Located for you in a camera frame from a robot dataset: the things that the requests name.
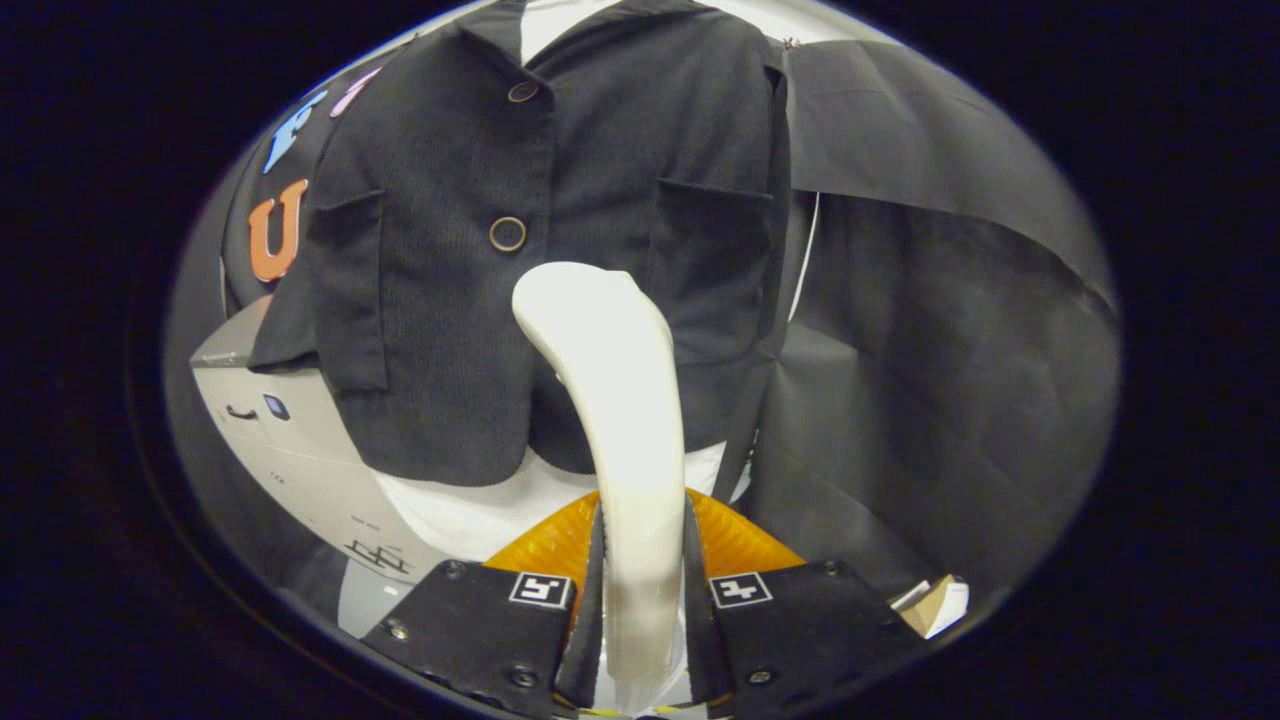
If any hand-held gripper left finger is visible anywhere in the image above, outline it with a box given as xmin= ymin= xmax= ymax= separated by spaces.
xmin=360 ymin=490 xmax=613 ymax=720

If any black backdrop cloth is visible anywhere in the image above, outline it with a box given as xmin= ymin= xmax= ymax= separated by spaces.
xmin=165 ymin=40 xmax=1121 ymax=611

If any white padded garment form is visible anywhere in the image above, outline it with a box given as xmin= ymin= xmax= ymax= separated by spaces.
xmin=375 ymin=0 xmax=756 ymax=563

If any thin white cable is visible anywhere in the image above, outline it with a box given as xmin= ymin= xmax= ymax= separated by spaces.
xmin=787 ymin=190 xmax=821 ymax=323

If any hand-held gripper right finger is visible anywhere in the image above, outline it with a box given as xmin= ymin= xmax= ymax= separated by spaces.
xmin=683 ymin=488 xmax=926 ymax=720

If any small cardboard box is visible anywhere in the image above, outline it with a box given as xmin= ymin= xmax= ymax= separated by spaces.
xmin=890 ymin=575 xmax=971 ymax=641

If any white garment steamer head with hose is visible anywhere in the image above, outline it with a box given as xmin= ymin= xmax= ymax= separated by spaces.
xmin=511 ymin=262 xmax=689 ymax=716

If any black jacket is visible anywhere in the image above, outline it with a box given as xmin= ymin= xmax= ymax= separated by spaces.
xmin=247 ymin=0 xmax=793 ymax=489

